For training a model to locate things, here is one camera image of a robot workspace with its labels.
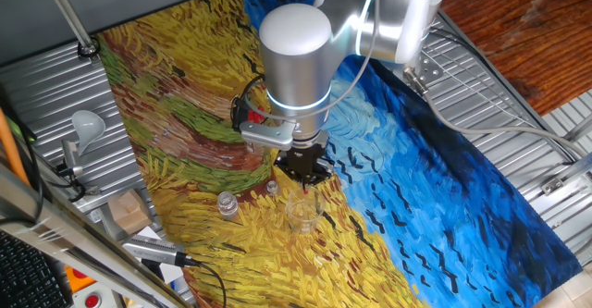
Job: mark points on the empty clear glass beaker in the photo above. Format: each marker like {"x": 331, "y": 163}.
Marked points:
{"x": 304, "y": 213}

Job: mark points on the Van Gogh print tablecloth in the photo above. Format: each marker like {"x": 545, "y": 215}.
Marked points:
{"x": 416, "y": 183}

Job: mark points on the aluminium frame beam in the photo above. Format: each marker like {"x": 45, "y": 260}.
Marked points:
{"x": 69, "y": 234}

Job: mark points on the large cardboard box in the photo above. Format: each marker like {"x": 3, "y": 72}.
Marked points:
{"x": 131, "y": 220}

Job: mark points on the small clear glass bottle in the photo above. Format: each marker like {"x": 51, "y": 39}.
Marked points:
{"x": 227, "y": 205}

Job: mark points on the small cardboard box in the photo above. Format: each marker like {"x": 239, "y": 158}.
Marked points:
{"x": 125, "y": 199}

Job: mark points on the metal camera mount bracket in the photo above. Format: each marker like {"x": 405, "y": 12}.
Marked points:
{"x": 70, "y": 160}

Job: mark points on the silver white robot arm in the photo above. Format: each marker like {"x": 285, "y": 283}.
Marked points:
{"x": 300, "y": 63}

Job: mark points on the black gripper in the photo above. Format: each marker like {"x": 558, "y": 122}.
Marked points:
{"x": 305, "y": 159}

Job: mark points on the grey box red button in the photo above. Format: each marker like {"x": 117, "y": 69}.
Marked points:
{"x": 92, "y": 300}

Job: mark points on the orange box red button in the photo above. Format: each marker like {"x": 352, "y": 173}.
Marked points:
{"x": 78, "y": 278}

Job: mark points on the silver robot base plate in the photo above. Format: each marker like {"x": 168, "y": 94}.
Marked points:
{"x": 431, "y": 70}

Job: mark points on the metal corner bracket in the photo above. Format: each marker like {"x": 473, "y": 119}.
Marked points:
{"x": 552, "y": 185}

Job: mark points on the white plastic funnel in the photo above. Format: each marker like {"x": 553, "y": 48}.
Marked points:
{"x": 88, "y": 127}

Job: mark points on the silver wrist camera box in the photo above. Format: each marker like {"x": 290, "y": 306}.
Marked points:
{"x": 267, "y": 135}

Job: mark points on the metal stand rod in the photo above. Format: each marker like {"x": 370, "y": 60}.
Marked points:
{"x": 65, "y": 7}

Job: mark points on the orange tube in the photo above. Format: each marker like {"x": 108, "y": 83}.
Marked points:
{"x": 9, "y": 146}

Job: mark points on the clear glass bottle stopper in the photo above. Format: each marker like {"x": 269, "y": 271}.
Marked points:
{"x": 272, "y": 188}

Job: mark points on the black computer keyboard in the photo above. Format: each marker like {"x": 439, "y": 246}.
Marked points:
{"x": 28, "y": 275}

